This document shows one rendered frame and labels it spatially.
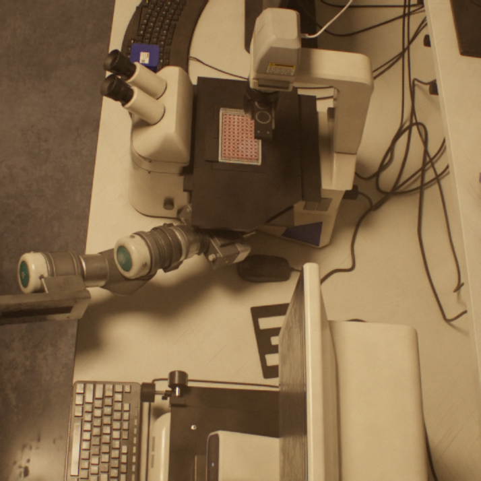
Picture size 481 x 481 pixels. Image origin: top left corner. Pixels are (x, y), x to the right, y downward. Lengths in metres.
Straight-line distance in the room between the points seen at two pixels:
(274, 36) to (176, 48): 0.68
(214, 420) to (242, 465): 0.25
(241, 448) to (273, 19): 0.73
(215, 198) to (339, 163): 0.28
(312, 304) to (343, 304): 0.68
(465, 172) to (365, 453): 0.53
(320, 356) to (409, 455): 0.19
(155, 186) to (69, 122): 1.21
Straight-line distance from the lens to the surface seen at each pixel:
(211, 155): 1.75
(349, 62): 1.63
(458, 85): 1.60
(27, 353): 2.58
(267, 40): 1.52
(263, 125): 1.63
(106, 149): 2.00
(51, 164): 2.88
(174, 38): 2.19
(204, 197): 1.70
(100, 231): 1.88
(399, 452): 1.23
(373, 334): 1.27
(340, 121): 1.71
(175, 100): 1.71
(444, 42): 1.65
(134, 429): 1.69
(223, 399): 1.66
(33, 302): 1.56
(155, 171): 1.74
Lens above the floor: 2.40
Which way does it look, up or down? 61 degrees down
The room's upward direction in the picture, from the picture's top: 15 degrees clockwise
